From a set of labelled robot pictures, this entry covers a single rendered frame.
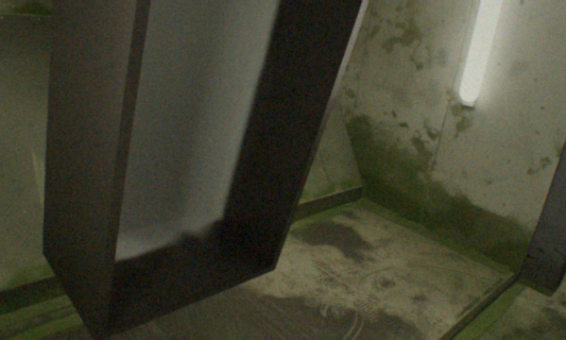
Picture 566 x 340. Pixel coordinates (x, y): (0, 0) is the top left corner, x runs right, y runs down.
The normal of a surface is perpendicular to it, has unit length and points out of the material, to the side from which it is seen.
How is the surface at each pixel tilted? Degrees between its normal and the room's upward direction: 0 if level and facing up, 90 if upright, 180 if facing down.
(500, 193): 90
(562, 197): 90
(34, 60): 57
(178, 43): 102
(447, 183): 90
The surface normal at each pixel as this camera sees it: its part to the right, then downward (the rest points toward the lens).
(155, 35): 0.66, 0.51
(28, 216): 0.64, -0.23
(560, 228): -0.72, 0.15
